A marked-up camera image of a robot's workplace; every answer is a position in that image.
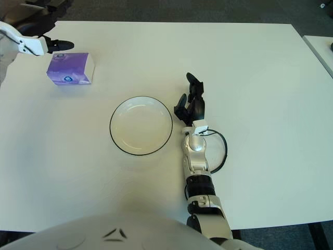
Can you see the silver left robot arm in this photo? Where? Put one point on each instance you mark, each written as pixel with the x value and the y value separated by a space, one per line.
pixel 28 44

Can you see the white plate with black rim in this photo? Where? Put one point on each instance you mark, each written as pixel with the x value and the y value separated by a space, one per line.
pixel 141 126

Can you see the black table leg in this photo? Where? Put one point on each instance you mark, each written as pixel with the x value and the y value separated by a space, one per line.
pixel 318 237

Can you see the grey robot torso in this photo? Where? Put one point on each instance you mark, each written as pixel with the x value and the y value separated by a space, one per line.
pixel 117 231

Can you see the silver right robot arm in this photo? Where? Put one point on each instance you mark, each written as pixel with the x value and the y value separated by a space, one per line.
pixel 197 166

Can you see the purple tissue paper pack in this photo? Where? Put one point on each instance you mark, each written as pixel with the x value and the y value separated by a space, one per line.
pixel 70 69

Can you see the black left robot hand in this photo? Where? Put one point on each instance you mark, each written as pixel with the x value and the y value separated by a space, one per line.
pixel 58 45

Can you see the small grey floor object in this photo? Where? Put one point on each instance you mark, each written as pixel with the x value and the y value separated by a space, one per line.
pixel 322 5

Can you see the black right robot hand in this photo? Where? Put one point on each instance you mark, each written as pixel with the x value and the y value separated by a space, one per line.
pixel 196 106

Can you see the white side table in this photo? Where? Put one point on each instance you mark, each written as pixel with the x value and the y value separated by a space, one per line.
pixel 321 52

